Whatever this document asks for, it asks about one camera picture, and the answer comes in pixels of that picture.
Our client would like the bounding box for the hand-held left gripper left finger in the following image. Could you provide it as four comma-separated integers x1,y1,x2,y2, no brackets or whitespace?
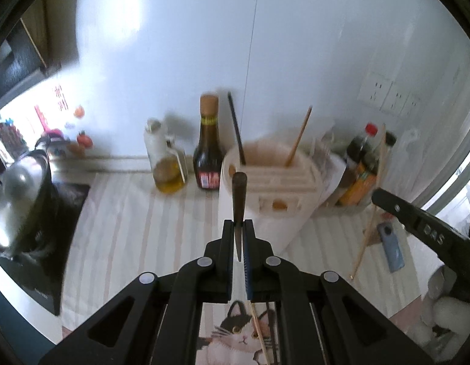
37,220,236,365

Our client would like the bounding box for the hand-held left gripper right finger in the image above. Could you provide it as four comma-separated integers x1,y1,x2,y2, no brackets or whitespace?
243,219,434,365

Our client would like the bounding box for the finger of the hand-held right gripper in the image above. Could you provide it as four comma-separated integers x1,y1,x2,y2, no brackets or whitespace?
371,187,470,253

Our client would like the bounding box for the white utensil holder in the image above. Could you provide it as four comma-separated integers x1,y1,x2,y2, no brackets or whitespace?
219,141,325,255

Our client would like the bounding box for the wooden chopstick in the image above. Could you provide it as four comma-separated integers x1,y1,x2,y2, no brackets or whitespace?
349,123,387,279
251,300,268,365
284,106,313,168

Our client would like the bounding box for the dark handled kitchen knife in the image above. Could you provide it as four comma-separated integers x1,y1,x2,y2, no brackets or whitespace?
231,172,248,262

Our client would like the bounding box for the white rounded object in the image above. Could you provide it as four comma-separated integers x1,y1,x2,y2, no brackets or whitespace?
407,296,468,363

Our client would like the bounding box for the red capped orange label bottle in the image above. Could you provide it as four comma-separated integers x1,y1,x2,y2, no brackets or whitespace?
336,123,381,207

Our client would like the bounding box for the striped cat print mat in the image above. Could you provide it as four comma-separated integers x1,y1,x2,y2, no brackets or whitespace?
62,170,446,365

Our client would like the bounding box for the clear plastic bag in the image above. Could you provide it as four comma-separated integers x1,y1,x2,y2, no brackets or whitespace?
312,122,349,203

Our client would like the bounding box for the clear oil bottle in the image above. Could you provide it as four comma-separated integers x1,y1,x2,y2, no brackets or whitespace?
144,119,188,195

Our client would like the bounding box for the dark sauce bottle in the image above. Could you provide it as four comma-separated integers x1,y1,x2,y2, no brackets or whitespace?
193,94,225,190

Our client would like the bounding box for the black chopstick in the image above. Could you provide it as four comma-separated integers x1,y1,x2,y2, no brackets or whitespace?
227,92,247,166

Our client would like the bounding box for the black induction cooktop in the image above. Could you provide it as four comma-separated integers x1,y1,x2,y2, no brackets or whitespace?
0,182,91,316

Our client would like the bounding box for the dark range hood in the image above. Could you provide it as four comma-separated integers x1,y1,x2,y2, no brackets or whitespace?
0,0,63,97

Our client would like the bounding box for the white wall socket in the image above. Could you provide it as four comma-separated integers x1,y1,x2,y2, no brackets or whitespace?
357,71,395,107
382,83,410,113
401,92,422,117

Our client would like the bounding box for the red wall sticker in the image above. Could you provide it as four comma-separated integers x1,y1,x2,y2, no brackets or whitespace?
52,83,70,112

